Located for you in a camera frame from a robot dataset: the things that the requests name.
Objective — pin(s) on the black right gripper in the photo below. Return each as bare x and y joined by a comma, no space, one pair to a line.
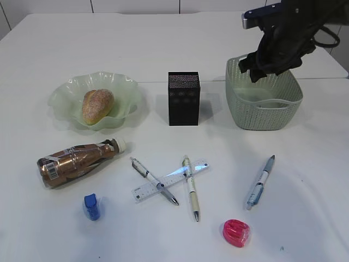
281,48

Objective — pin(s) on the sugared bread loaf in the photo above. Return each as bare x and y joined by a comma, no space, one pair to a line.
96,105

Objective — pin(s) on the brown plastic drink bottle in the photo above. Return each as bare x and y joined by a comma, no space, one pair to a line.
72,163

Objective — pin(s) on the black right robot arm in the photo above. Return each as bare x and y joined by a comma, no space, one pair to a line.
328,13

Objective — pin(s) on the green plastic woven basket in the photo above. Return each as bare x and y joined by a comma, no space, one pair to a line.
268,104

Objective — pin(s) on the black mesh pen holder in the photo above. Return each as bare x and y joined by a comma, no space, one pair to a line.
184,98

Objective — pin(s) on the light blue click pen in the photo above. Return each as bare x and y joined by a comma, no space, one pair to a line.
258,188

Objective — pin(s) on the cream white click pen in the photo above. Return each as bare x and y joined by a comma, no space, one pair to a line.
191,188

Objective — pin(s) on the white grey click pen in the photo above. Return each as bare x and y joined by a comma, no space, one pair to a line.
154,185

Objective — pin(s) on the pink pencil sharpener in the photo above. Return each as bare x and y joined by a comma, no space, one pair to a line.
235,231

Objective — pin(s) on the green wavy glass plate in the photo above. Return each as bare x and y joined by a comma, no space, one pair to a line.
66,101

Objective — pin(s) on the blue pencil sharpener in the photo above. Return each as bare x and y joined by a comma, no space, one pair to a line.
91,207

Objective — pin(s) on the clear plastic ruler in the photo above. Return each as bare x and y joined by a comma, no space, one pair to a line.
178,175

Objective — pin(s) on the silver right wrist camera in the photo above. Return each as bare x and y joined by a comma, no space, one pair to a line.
264,17

